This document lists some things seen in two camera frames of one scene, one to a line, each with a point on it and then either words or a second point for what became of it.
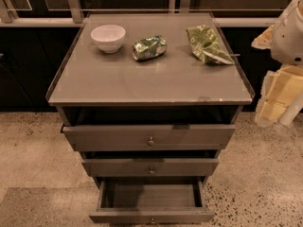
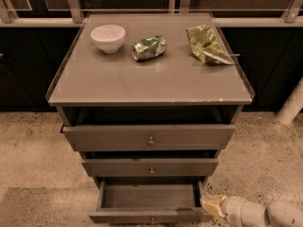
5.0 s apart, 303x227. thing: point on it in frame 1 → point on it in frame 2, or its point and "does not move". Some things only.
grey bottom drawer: [151, 200] does not move
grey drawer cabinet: [151, 99] does not move
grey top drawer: [150, 137] does not move
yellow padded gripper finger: [264, 40] → [213, 203]
